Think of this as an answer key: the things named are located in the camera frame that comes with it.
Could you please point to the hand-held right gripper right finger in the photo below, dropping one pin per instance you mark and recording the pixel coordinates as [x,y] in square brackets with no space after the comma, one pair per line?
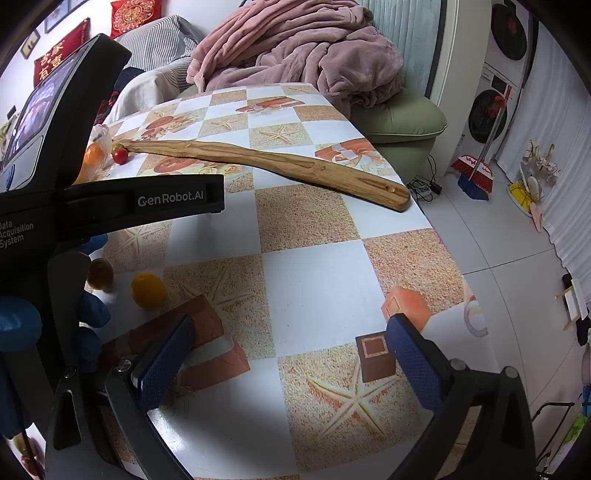
[411,364]

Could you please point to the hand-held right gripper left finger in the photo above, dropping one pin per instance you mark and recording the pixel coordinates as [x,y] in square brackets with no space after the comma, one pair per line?
[161,360]

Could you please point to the yellow cherry tomato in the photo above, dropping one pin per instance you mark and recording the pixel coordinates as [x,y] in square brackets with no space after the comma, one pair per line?
[148,290]

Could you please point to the person's left hand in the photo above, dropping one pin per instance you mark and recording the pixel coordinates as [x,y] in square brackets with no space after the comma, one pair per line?
[94,309]

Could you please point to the orange mandarin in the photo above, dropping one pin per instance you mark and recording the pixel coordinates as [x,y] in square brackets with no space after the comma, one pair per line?
[92,154]

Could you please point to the red cherry tomato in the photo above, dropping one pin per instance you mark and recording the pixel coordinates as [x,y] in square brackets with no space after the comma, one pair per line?
[121,155]

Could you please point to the clear glass bowl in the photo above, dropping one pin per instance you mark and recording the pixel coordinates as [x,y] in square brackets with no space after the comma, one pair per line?
[103,137]

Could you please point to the red and dark clothing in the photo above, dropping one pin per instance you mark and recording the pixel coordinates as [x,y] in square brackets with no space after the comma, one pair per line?
[113,94]

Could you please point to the white cushion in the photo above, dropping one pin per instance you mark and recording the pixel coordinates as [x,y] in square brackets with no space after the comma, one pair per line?
[143,90]

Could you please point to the small wooden stand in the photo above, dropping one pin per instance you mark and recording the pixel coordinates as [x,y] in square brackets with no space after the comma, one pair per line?
[572,300]

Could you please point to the grey striped bedding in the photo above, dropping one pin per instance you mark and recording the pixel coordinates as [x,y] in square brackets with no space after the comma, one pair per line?
[159,34]

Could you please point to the red embroidered cushion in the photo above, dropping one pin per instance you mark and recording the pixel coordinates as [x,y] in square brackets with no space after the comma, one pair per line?
[134,14]

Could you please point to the red and blue broom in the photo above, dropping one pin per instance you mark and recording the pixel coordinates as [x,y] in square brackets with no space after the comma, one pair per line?
[475,170]

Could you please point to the long wooden stick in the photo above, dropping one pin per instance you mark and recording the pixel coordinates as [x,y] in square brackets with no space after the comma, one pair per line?
[277,159]

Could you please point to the cluttered slipper rack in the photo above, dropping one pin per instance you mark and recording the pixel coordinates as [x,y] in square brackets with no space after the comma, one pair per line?
[535,184]

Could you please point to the white curtain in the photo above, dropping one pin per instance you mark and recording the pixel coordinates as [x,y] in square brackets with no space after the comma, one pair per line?
[568,184]

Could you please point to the green sofa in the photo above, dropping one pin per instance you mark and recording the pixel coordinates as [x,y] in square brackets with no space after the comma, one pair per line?
[406,120]

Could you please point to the white washing machine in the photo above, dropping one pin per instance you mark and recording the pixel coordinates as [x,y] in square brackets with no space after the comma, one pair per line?
[489,110]

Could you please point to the pink blanket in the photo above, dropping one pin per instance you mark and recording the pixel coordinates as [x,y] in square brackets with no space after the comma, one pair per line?
[314,46]

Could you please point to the teal ribbed panel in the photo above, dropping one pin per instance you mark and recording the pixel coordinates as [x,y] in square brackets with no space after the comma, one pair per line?
[415,41]

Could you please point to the white stacked dryer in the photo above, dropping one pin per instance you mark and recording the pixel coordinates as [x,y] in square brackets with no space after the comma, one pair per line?
[508,27]

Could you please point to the red wall hanging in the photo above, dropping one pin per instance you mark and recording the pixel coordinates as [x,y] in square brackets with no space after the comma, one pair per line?
[60,50]

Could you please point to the framed wall picture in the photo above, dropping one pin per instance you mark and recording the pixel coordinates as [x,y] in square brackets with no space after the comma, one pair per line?
[30,44]
[52,21]

